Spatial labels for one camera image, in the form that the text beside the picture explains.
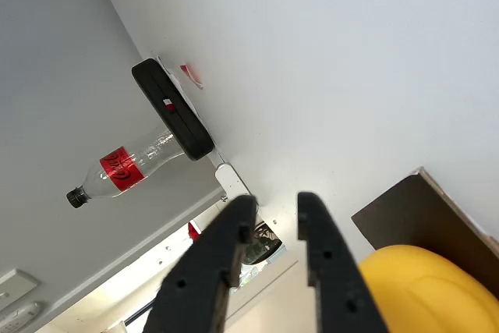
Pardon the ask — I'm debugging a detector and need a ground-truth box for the white power outlet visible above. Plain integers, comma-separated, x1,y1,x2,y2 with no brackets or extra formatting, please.
0,300,44,333

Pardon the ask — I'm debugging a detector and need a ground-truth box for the clear cola bottle red label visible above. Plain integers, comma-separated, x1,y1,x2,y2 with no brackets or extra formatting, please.
65,124,187,210

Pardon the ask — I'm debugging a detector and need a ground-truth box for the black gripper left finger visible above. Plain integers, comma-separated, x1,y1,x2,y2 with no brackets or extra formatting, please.
142,194,258,333

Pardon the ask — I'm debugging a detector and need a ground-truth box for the small red paper scrap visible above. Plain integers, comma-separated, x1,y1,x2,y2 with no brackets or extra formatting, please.
179,63,204,90

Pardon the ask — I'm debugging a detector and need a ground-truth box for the black glasses case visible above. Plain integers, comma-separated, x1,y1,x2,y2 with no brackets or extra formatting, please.
131,58,214,161

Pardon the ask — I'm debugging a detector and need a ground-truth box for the black square mat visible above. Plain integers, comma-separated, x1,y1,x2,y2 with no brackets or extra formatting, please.
350,167,499,299

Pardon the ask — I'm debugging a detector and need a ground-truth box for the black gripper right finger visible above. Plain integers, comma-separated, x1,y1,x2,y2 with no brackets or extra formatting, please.
296,191,391,333

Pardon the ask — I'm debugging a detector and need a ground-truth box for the yellow rubber duck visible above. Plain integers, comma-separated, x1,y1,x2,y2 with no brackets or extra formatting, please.
357,245,499,333

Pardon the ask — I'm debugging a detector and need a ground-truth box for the white wall socket plate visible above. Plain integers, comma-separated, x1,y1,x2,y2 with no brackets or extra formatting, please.
0,268,41,311

